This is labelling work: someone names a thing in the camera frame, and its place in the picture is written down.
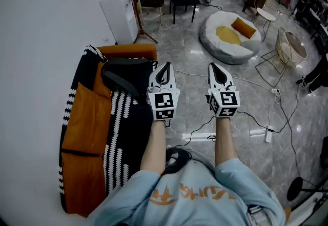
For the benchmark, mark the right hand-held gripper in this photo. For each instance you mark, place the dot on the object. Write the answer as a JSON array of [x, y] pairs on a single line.
[[228, 99]]

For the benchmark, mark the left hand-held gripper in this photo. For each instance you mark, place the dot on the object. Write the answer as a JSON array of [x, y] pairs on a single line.
[[162, 102]]

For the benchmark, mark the black backpack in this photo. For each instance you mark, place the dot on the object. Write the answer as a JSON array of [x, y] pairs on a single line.
[[128, 71]]

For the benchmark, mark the orange sofa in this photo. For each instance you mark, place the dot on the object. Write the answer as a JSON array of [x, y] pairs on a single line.
[[128, 50]]

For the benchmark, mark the person's right forearm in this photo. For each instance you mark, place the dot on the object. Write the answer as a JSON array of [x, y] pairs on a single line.
[[225, 143]]

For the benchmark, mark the person's left forearm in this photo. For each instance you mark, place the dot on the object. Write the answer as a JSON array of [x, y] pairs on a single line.
[[153, 148]]

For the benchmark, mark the white grey bean bag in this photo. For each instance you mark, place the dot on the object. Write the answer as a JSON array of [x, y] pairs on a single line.
[[230, 52]]

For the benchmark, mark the yellow cushion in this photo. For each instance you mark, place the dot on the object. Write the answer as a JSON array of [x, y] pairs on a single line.
[[228, 35]]

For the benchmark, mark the white power strip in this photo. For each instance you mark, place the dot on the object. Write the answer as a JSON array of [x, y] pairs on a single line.
[[275, 91], [268, 134]]

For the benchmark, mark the orange rectangular pillow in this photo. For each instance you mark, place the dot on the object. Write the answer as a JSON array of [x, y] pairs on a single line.
[[243, 27]]

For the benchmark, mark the black white patterned blanket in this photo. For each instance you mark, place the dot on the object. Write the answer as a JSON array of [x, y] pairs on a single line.
[[133, 130]]

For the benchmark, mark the white water dispenser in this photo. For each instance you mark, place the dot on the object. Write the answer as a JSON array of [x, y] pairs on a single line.
[[120, 17]]

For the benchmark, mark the wooden chair with dark seat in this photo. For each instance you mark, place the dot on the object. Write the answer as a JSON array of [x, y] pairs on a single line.
[[152, 0]]

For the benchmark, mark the dark equipment shelf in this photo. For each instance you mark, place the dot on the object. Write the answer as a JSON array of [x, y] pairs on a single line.
[[311, 7]]

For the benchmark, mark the person's light blue shirt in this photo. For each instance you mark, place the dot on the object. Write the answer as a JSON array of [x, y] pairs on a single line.
[[194, 207]]

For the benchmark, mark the black round stand base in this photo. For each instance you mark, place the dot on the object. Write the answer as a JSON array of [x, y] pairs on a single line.
[[294, 189]]

